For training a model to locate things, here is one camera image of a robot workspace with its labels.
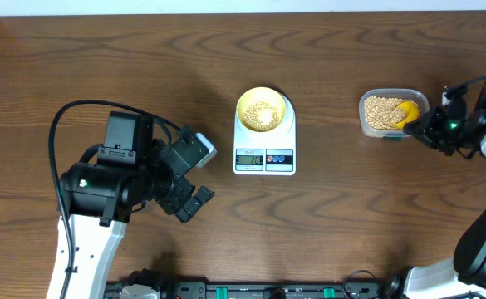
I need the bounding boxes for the clear plastic container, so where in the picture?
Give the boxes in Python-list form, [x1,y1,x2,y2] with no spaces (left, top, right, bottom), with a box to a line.
[359,88,430,139]

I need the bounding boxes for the white digital kitchen scale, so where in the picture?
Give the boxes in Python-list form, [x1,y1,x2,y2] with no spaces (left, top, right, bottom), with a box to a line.
[233,92,297,176]

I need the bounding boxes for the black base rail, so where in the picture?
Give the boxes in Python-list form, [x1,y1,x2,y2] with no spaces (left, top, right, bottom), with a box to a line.
[103,269,385,299]

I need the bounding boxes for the soybeans in yellow bowl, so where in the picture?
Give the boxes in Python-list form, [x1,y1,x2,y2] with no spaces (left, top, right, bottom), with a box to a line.
[243,101,281,132]

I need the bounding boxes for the green tape label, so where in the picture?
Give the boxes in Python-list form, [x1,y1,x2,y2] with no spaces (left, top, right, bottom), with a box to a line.
[383,136,403,142]

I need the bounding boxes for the yellow plastic bowl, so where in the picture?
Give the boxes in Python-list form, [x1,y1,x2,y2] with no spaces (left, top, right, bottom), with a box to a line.
[236,87,287,133]

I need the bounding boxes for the black right camera cable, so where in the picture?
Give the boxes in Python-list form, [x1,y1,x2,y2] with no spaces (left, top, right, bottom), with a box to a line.
[444,73,486,100]

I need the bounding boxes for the pile of soybeans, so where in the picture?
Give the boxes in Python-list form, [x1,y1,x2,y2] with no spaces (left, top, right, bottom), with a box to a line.
[362,96,408,130]

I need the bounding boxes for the black left camera cable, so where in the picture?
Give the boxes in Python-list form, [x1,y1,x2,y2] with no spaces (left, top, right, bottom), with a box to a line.
[47,99,184,299]

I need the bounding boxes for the black camera cable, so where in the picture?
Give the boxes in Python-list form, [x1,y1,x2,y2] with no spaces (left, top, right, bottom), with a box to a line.
[444,73,486,100]
[47,99,184,299]

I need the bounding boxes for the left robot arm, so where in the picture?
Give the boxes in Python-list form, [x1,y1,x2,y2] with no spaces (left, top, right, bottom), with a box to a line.
[47,111,217,298]

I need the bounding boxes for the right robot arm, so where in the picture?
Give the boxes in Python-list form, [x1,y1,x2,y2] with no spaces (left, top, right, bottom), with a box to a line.
[383,76,486,298]

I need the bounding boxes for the yellow measuring scoop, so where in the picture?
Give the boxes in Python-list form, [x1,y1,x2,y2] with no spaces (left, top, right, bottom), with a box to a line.
[395,100,420,130]

